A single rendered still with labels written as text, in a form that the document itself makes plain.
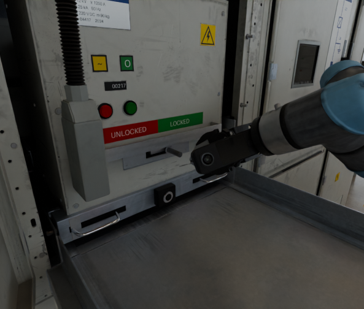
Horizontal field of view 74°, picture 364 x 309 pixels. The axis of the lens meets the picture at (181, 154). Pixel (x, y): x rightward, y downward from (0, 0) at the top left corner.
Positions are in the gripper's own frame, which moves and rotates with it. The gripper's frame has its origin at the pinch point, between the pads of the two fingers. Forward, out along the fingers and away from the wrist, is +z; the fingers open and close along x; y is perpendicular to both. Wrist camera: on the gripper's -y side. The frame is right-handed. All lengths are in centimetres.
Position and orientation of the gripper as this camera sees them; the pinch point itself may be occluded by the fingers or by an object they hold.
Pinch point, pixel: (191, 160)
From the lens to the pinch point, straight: 56.2
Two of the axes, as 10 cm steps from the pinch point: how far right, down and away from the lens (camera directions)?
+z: -5.6, 2.2, 8.0
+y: 7.6, -2.3, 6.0
